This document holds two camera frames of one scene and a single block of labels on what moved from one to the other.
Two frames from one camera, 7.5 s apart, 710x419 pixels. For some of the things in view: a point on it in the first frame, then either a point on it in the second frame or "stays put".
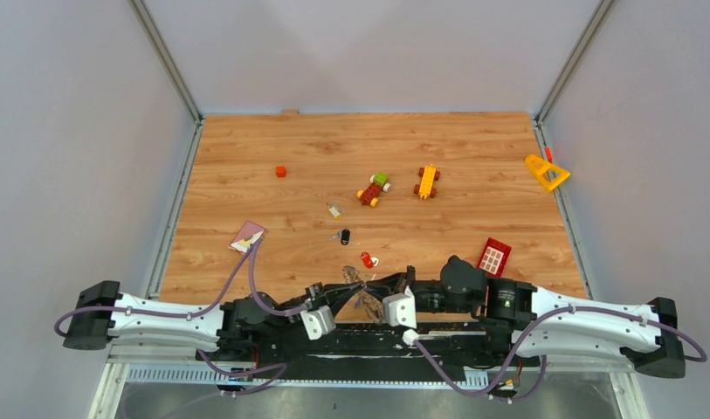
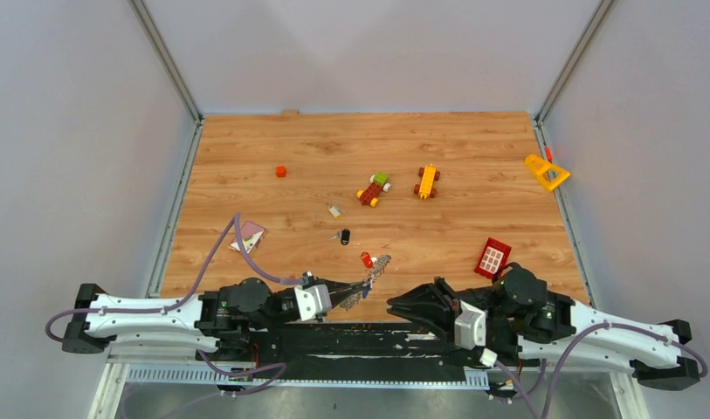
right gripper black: x=391 y=285 → x=437 y=304
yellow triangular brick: x=538 y=166 stays put
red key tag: x=367 y=259 stays put
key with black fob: x=344 y=235 stays put
